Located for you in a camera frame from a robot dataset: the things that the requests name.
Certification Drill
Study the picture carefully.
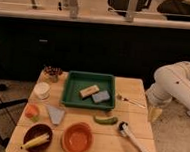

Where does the grey blue cloth wedge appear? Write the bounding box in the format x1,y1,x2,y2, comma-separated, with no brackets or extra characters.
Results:
46,105,65,125

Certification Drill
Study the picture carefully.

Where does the metal fork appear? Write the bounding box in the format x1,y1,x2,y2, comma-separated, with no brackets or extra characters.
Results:
116,95,146,108

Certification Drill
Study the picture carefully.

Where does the white paper cup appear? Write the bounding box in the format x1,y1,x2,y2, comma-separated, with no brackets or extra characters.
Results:
34,82,50,100

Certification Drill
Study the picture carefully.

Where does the orange bowl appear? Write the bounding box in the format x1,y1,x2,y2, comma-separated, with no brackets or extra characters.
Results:
61,122,93,152

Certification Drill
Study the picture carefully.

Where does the tan wooden block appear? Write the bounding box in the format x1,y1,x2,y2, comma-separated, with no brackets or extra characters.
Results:
79,84,99,99

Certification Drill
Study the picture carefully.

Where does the wooden table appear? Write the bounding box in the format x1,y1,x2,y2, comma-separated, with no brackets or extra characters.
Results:
5,66,167,152

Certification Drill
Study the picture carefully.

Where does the small glass cup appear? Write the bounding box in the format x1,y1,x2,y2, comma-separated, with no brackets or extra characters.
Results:
47,74,58,83

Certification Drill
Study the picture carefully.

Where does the green cucumber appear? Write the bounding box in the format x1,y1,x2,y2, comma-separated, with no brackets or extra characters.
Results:
93,116,119,125

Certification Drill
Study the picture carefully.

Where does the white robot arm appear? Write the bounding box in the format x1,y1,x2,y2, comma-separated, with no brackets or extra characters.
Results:
145,61,190,123

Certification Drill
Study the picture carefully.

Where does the dark brown bowl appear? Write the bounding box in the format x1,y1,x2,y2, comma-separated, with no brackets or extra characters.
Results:
23,124,53,152

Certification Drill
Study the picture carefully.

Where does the green plastic tray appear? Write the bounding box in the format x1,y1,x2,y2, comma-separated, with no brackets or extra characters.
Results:
61,70,115,111

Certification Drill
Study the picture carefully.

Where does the blue sponge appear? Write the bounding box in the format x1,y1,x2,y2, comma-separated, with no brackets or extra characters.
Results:
92,90,111,104

